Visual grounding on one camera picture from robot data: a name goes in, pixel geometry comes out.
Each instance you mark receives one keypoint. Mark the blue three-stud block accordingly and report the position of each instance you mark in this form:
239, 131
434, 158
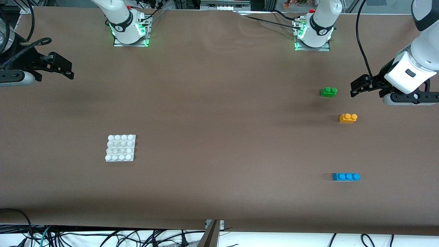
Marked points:
344, 177

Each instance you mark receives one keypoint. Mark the orange background objects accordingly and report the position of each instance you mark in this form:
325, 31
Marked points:
295, 3

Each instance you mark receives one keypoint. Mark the yellow two-stud block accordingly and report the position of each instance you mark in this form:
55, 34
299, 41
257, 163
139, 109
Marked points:
347, 118

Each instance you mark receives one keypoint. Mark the white studded base plate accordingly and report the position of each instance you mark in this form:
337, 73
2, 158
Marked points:
120, 148

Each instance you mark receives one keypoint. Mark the silver table edge bracket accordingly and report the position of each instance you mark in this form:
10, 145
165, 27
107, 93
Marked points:
222, 224

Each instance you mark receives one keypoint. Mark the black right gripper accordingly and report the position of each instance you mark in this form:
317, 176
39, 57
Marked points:
26, 59

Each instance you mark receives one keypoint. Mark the silver aluminium frame rail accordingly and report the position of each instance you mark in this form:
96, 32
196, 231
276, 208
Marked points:
223, 6

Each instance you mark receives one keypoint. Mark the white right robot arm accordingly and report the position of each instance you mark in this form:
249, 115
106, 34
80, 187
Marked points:
123, 24

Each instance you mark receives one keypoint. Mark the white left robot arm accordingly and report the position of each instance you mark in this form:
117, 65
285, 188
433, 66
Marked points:
319, 27

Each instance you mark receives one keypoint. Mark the dark metal profile bar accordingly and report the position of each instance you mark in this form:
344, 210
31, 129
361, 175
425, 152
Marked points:
211, 236

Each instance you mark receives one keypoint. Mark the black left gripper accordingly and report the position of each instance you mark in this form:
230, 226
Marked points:
378, 81

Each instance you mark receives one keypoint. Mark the silver table corner bracket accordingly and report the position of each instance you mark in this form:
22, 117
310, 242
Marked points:
25, 10

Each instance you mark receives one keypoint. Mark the green two-stud block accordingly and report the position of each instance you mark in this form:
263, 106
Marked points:
328, 92

